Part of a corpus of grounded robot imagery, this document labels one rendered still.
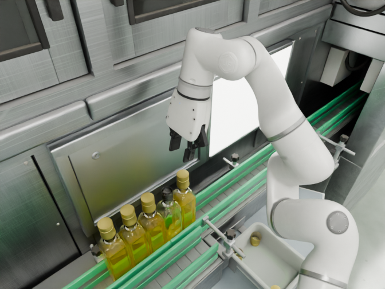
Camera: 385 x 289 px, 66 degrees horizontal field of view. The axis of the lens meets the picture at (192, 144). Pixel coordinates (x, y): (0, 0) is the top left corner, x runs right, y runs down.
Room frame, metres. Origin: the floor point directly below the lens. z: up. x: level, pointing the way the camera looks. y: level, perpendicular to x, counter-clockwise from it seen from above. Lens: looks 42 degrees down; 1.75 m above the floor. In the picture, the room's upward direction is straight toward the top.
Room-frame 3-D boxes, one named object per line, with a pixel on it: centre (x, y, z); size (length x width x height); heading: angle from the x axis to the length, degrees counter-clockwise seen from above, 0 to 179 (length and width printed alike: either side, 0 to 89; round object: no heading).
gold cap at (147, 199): (0.47, 0.11, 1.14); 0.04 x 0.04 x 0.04
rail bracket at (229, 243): (0.48, -0.09, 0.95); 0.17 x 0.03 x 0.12; 41
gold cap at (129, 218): (0.43, 0.16, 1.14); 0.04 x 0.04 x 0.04
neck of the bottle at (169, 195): (0.51, 0.07, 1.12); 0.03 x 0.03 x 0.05
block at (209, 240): (0.49, -0.08, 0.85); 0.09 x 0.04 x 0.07; 41
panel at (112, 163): (0.77, -0.03, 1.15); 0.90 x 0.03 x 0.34; 131
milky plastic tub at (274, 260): (0.48, -0.24, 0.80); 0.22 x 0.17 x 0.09; 41
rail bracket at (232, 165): (0.79, -0.14, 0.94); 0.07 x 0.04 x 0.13; 41
